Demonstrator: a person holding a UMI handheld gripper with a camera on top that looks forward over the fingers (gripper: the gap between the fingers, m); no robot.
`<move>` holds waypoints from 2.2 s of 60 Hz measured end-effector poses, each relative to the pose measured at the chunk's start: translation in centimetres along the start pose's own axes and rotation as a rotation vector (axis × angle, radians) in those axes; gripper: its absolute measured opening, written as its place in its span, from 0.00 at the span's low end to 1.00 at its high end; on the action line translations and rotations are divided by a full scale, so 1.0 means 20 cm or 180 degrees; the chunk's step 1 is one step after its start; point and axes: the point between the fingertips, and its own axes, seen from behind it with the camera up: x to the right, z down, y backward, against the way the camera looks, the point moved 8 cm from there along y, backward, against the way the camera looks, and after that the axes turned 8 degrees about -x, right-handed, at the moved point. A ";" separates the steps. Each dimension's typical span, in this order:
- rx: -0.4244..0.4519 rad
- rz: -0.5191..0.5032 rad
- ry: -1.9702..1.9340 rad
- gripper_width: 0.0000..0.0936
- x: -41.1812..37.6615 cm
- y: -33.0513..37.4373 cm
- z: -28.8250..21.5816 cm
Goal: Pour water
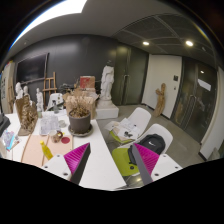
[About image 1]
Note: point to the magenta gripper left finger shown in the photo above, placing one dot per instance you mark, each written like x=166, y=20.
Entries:
x=76, y=161

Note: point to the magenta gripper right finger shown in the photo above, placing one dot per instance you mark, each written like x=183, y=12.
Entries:
x=146, y=161

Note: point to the black backpack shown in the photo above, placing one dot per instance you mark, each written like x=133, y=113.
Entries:
x=154, y=142

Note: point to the red round coaster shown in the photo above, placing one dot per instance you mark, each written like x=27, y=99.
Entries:
x=65, y=140

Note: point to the dark round saucer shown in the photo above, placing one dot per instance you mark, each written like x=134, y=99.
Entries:
x=79, y=134

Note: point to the yellow plastic bottle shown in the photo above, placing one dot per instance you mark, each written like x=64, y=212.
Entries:
x=46, y=151

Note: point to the patterned ceramic mug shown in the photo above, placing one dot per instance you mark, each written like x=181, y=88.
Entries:
x=55, y=136

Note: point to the papers on chair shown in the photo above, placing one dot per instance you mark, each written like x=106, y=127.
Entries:
x=124, y=130

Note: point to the brown plant pot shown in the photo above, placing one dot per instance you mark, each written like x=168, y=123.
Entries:
x=79, y=122

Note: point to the tan table mat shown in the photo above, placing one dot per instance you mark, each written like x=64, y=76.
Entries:
x=33, y=153

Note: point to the white chair far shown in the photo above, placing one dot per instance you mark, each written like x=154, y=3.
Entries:
x=141, y=118

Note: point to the clear plastic container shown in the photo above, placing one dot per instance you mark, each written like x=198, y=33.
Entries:
x=48, y=124

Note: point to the wooden figure sculpture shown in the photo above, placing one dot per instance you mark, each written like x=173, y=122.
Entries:
x=160, y=100

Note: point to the dried plant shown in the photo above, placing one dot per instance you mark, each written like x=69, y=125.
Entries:
x=79, y=104

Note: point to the colourful booklet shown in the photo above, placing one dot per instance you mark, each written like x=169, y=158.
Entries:
x=9, y=139

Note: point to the brown carved sculpture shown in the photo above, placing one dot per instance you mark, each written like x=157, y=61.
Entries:
x=27, y=114

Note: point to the small white figurine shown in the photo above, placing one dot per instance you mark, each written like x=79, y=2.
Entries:
x=39, y=97

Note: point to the red framed picture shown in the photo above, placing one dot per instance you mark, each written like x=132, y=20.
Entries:
x=87, y=82

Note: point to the wooden easel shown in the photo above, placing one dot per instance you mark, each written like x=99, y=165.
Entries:
x=49, y=87

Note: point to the large white statue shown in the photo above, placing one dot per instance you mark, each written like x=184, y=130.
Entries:
x=107, y=81

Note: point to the white bust left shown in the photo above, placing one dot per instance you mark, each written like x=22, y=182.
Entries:
x=18, y=90

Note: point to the white statue pedestal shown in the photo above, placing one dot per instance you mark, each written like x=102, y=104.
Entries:
x=105, y=109

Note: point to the wall mounted black screen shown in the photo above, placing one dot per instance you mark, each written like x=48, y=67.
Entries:
x=32, y=68

